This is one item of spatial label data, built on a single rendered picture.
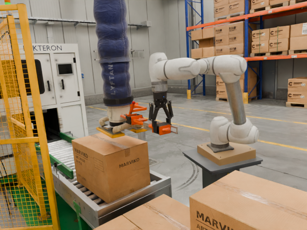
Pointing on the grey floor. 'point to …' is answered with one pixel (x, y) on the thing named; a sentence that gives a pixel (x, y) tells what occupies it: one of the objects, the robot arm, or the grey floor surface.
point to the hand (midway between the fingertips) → (161, 126)
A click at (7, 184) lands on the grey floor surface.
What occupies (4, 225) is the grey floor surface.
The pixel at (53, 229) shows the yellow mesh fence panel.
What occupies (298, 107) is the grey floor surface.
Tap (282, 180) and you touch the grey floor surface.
